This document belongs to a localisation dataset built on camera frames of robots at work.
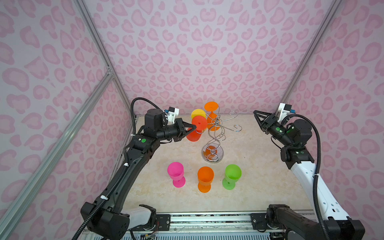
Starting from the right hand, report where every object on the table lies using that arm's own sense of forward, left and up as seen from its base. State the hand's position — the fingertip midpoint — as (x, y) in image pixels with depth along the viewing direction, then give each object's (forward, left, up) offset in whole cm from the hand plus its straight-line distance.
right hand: (255, 113), depth 65 cm
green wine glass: (-15, +7, -30) cm, 34 cm away
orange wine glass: (+3, +18, -9) cm, 20 cm away
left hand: (-5, +25, -2) cm, 26 cm away
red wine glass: (-2, +24, -4) cm, 24 cm away
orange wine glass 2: (-17, +21, -29) cm, 40 cm away
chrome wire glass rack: (+2, +16, -38) cm, 42 cm away
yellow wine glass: (+7, +25, -6) cm, 27 cm away
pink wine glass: (-14, +37, -29) cm, 49 cm away
